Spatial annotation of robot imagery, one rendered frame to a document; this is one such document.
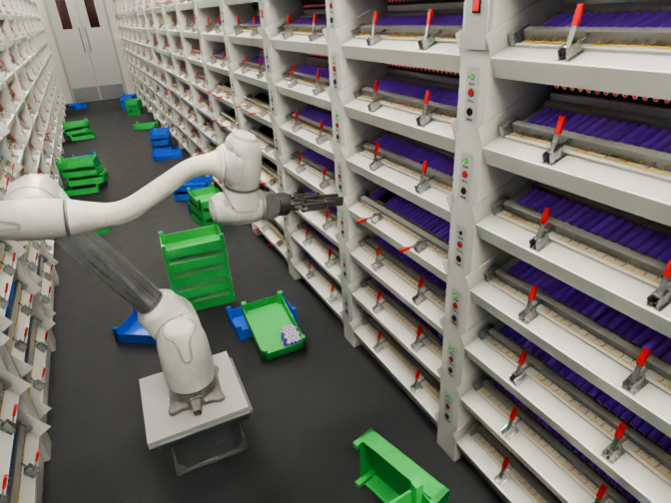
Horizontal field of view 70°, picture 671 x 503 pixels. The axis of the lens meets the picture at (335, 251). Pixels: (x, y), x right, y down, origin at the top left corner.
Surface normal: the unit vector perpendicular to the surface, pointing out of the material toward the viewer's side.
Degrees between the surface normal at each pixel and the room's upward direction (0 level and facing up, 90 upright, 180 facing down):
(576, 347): 21
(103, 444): 0
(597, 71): 111
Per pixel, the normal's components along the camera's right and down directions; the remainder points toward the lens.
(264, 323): 0.09, -0.72
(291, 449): -0.05, -0.89
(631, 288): -0.37, -0.74
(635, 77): -0.81, 0.55
